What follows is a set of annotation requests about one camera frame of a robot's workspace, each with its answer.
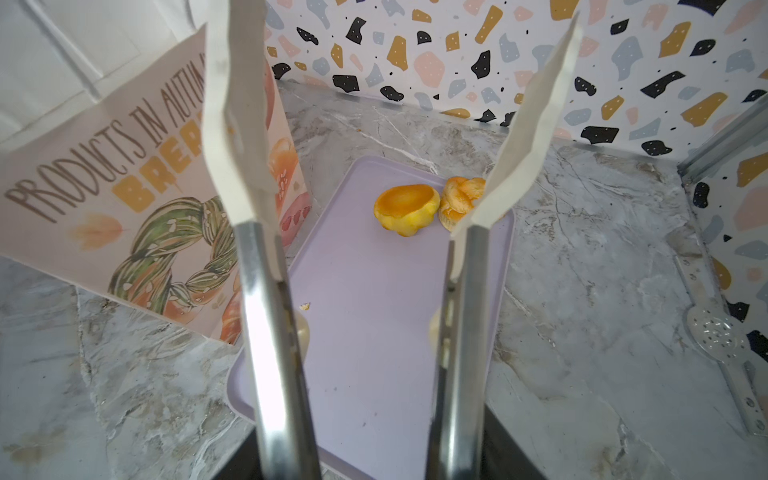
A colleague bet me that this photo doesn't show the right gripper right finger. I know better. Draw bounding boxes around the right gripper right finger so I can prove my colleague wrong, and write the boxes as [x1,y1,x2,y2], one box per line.
[482,405,546,480]

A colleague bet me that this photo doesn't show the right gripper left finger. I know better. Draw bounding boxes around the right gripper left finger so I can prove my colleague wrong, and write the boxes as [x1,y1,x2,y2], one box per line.
[213,429,264,480]

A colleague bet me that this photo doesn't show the knotted brown bun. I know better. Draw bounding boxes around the knotted brown bun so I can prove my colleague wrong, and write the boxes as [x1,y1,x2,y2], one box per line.
[438,177,486,231]

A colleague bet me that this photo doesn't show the round yellow tart bread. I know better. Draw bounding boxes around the round yellow tart bread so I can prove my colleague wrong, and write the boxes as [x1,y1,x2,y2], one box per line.
[373,184,440,237]

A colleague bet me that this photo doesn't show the steel tongs white tips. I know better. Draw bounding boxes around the steel tongs white tips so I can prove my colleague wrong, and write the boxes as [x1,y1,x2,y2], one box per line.
[202,1,583,479]

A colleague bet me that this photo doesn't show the printed paper bread bag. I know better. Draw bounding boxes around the printed paper bread bag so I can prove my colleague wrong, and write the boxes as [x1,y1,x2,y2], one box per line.
[0,0,313,346]

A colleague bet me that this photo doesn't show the lilac plastic tray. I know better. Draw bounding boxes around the lilac plastic tray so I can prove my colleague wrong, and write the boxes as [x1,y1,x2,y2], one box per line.
[227,156,514,479]

